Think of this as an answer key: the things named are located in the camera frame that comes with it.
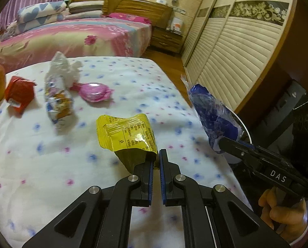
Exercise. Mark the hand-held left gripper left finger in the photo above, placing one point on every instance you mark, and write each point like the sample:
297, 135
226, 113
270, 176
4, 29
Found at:
146, 186

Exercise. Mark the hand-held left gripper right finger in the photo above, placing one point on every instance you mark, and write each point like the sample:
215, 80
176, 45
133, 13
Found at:
167, 186

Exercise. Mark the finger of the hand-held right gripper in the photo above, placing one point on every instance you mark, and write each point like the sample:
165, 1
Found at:
249, 159
236, 144

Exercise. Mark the blue plastic wrapper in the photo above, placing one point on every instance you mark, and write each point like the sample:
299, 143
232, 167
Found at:
213, 116

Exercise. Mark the yellow foil wrapper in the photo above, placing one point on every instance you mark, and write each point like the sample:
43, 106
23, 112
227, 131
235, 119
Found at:
128, 134

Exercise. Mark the printed tissue pack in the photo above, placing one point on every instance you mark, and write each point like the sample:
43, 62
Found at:
58, 100

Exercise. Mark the red foil wrapper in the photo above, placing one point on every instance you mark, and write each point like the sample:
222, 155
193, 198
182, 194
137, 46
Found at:
18, 90

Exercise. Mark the person's right hand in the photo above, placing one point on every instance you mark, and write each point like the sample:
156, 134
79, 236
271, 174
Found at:
285, 217

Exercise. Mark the white floral tablecloth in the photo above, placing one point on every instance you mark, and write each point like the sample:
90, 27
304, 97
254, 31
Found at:
66, 173

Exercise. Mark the louvred sliding door wardrobe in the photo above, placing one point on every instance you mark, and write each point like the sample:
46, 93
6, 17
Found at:
234, 44

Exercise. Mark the pink round packet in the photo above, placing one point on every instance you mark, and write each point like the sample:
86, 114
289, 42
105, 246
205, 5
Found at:
93, 91

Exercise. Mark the wooden nightstand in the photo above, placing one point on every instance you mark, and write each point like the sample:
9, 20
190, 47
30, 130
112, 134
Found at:
167, 41

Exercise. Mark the white orange box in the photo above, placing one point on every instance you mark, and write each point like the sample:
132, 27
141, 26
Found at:
176, 23

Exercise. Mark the small white device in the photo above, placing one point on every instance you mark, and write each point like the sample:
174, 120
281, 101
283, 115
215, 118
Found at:
161, 1

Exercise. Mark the pink pillow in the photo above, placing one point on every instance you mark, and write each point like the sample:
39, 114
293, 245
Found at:
130, 18

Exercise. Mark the wooden headboard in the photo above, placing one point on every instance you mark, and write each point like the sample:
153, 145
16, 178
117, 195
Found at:
138, 7

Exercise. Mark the bed with pink floral sheet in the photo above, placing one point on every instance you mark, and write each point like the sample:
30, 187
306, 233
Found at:
79, 31

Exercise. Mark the grey white striped folded blanket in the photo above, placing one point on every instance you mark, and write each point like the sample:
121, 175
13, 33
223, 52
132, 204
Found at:
86, 6

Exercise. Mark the heart print folded quilt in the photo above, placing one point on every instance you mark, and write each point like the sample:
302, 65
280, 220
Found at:
40, 22
40, 7

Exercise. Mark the grey plush toy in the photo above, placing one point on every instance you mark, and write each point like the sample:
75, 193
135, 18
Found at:
8, 29

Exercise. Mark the wall switch panel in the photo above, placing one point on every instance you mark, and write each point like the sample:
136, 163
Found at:
179, 10

